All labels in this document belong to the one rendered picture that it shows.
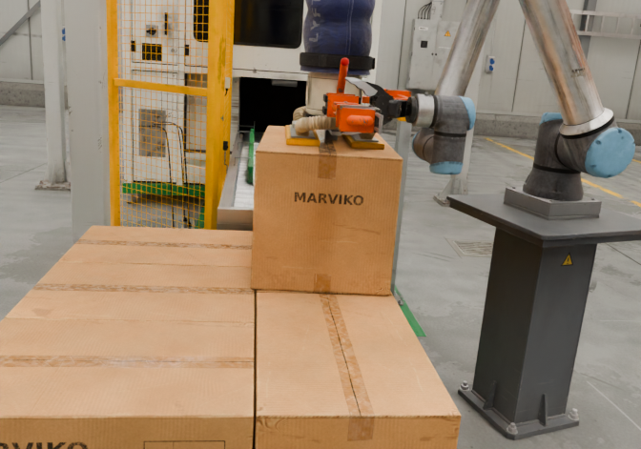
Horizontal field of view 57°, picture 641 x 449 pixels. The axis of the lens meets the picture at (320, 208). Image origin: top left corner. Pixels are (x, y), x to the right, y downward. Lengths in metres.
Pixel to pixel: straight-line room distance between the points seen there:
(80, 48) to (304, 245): 1.74
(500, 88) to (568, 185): 9.73
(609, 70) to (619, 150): 10.64
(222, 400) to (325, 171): 0.69
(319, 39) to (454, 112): 0.45
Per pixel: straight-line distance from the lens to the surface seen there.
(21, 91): 12.03
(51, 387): 1.30
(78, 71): 3.06
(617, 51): 12.58
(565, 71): 1.81
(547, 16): 1.77
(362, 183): 1.63
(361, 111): 1.26
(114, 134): 3.59
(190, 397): 1.23
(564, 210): 2.03
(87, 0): 3.05
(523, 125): 11.80
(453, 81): 1.82
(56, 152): 5.38
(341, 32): 1.79
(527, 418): 2.29
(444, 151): 1.69
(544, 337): 2.16
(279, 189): 1.62
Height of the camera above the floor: 1.19
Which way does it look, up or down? 14 degrees down
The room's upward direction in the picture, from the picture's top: 4 degrees clockwise
